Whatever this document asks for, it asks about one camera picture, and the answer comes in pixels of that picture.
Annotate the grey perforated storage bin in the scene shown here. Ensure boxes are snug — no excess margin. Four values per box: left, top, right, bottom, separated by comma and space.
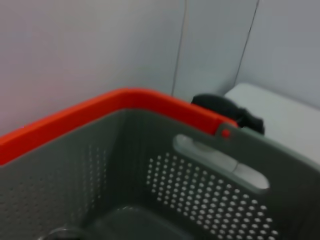
0, 108, 320, 240

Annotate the glass pitcher black handle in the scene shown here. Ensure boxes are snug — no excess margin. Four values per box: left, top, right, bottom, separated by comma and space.
191, 93, 266, 137

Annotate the thin grey background cable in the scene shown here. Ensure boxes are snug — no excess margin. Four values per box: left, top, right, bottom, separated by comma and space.
171, 0, 188, 96

